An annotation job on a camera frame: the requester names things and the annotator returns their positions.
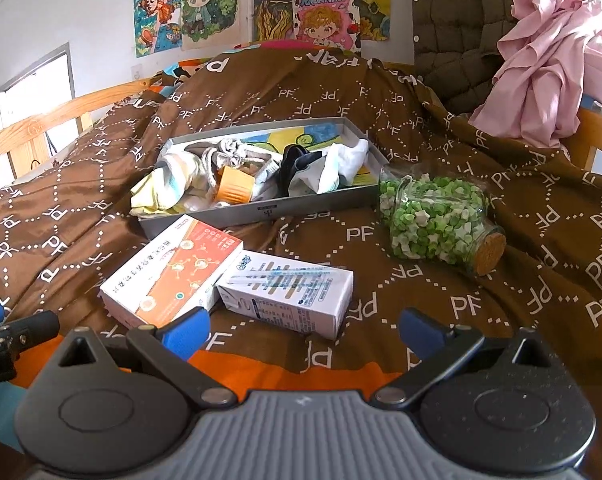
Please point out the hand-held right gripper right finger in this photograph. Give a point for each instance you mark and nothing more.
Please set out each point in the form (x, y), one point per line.
(423, 332)

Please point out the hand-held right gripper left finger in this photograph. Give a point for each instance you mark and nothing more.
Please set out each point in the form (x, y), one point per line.
(186, 332)

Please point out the grey tray with cartoon painting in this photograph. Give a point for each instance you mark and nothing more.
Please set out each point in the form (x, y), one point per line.
(261, 212)

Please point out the yellow sock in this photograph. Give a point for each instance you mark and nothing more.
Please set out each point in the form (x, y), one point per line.
(143, 195)

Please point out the orange sock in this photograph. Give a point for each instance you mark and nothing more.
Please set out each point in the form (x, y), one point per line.
(235, 185)

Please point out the white muslin cloth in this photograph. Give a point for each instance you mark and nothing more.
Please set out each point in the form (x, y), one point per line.
(181, 172)

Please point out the white gauze cloth blue print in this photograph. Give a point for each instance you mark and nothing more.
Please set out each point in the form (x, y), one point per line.
(348, 165)

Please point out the black cloth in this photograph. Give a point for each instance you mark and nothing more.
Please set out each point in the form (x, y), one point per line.
(293, 165)

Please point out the orange and white box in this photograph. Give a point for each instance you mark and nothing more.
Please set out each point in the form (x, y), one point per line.
(171, 270)

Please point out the white and blue box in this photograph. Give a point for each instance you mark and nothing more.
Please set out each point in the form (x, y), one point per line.
(291, 295)

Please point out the colourful cartoon bed sheet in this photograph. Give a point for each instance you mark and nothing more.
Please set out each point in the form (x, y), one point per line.
(291, 375)

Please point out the brown printed blanket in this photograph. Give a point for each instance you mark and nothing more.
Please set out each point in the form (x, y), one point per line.
(431, 110)

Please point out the grey framed window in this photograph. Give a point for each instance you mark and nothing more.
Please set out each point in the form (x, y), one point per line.
(36, 80)

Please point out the wooden bed end board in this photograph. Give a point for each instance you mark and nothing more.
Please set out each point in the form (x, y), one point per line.
(598, 135)

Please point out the pink cloth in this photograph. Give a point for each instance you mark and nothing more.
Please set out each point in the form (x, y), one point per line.
(546, 60)

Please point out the brown quilted jacket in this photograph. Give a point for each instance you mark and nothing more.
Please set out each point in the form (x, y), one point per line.
(461, 20)

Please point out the dark dog poster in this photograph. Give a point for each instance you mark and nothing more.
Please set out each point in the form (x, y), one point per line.
(375, 15)

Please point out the pink blond child poster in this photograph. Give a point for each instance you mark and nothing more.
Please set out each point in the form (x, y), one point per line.
(326, 22)

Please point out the blond child green-hat poster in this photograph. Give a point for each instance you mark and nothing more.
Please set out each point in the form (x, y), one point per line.
(211, 7)

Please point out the wooden bed guard rail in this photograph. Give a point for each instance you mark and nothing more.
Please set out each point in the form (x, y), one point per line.
(56, 120)

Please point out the white wall socket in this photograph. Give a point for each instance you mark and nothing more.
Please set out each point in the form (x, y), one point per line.
(138, 72)

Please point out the orange-haired girl wall poster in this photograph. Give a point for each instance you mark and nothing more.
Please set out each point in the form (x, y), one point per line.
(156, 20)

